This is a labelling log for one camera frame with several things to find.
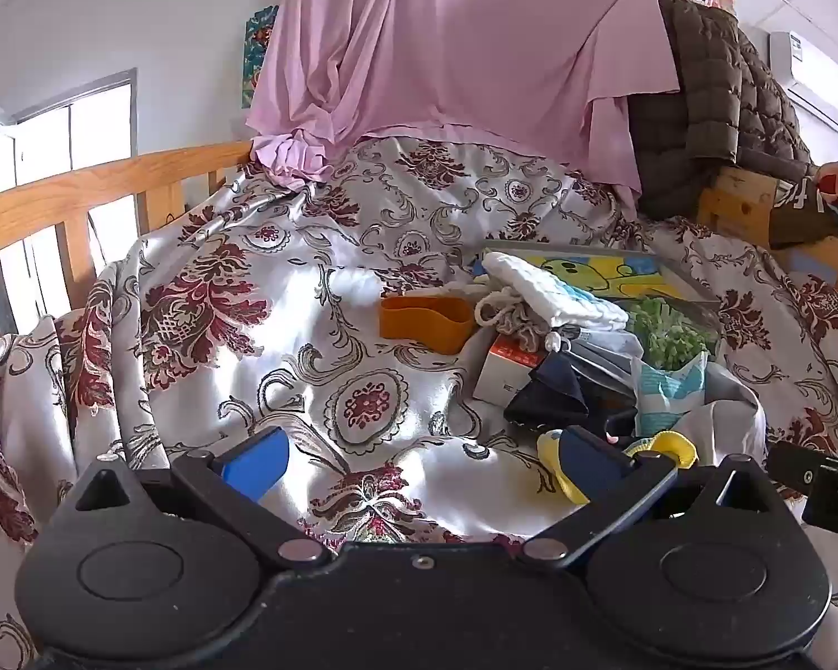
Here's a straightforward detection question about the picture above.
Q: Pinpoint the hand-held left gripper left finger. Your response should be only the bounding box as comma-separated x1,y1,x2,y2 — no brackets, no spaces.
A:
75,424,336,570

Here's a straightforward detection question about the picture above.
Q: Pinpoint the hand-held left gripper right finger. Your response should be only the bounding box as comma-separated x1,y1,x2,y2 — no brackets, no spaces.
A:
523,425,779,570

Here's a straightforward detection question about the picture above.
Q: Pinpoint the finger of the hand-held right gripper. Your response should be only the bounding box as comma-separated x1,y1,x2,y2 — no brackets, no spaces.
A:
766,439,825,498

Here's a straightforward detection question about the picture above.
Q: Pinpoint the grey cloth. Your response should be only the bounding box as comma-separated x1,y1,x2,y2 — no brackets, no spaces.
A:
698,363,769,476

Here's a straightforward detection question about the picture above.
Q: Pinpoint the dark navy cloth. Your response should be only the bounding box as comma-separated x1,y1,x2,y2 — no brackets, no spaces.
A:
504,350,591,430

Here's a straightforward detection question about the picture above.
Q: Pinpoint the white knitted cloth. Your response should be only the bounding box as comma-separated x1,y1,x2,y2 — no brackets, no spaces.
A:
480,251,633,332

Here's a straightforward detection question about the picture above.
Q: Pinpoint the grey tray with cartoon print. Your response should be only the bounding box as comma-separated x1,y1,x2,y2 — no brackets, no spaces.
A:
469,238,723,336

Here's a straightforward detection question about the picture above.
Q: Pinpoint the floral satin blanket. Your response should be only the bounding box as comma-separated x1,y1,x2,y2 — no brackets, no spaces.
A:
0,136,838,670

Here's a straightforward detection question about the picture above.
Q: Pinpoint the light blue packet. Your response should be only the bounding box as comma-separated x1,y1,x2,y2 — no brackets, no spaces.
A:
632,352,710,437

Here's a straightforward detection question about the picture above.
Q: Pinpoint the clear plastic bag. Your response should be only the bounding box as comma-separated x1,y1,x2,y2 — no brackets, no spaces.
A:
562,328,645,399

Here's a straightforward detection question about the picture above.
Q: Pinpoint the small cardboard box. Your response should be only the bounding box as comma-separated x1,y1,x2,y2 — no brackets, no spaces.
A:
471,333,549,407

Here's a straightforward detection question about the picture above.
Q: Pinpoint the glass jar of green stars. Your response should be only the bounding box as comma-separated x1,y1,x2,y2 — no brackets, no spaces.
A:
625,295,722,374

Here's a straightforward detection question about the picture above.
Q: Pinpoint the olive printed cloth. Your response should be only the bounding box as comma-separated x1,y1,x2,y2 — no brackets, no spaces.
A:
768,178,838,248

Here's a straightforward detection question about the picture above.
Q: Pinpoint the window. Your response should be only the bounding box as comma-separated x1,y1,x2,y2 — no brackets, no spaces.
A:
0,68,139,336

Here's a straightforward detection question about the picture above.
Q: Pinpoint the brown puffer jacket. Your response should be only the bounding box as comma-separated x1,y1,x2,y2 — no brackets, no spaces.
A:
627,0,815,221

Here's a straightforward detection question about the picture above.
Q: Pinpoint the white air conditioner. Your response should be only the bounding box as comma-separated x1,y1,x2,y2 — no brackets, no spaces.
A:
768,31,838,155

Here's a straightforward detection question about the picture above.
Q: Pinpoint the pink sheet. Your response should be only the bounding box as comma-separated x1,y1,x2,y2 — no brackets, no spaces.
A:
246,0,682,221

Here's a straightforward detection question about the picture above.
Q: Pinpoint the yellow ring toy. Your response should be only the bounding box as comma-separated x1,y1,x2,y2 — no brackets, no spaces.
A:
536,429,701,505

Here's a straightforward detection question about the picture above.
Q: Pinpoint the beige drawstring pouch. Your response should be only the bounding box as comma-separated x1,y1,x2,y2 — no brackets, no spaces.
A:
473,283,566,353

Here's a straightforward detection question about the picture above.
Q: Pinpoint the wooden bed rail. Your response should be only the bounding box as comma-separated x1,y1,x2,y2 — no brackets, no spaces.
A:
0,141,256,346

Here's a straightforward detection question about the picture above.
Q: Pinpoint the teal wall poster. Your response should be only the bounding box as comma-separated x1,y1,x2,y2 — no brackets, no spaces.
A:
241,6,280,111

